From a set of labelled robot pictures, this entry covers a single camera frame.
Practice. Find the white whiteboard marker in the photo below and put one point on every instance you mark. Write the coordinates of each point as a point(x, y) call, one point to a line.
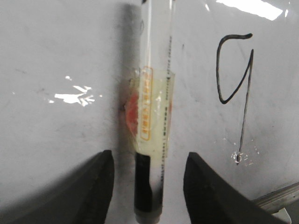
point(155, 90)

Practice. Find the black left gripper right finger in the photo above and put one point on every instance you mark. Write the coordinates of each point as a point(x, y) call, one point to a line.
point(211, 200)

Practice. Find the red magnet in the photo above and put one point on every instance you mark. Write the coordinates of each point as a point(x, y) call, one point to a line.
point(131, 113)

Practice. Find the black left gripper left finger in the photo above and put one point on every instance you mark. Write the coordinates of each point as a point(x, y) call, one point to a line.
point(82, 197)

